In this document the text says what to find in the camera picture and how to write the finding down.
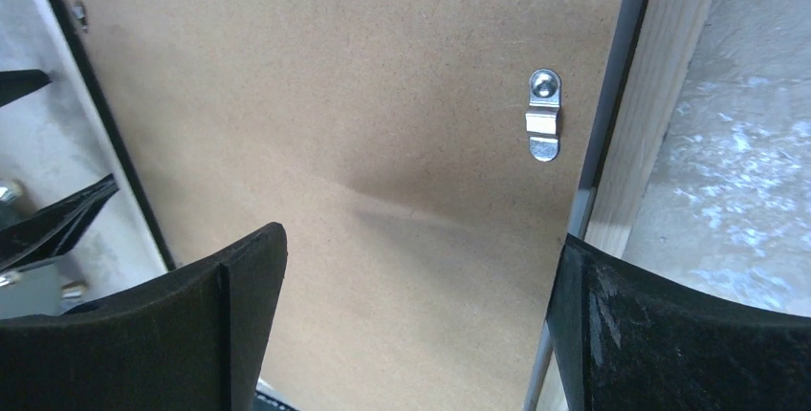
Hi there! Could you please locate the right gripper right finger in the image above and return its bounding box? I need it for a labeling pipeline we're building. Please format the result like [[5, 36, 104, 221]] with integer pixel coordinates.
[[546, 236, 810, 410]]

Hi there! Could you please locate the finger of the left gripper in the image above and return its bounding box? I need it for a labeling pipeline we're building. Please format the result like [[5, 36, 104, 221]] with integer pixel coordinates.
[[1, 174, 119, 271], [0, 69, 51, 106]]

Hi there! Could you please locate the brown cardboard backing board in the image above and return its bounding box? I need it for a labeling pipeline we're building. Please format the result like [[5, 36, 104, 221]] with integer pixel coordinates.
[[44, 0, 635, 411]]

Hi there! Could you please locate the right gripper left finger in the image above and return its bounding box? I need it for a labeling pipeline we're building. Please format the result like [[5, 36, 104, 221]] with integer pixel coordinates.
[[1, 223, 288, 410]]

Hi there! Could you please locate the silver metal turn clip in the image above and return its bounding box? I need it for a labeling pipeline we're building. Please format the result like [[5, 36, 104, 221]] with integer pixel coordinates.
[[525, 69, 562, 162]]

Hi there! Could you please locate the black wooden picture frame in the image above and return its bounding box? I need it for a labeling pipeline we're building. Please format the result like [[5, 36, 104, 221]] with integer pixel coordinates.
[[25, 0, 730, 411]]

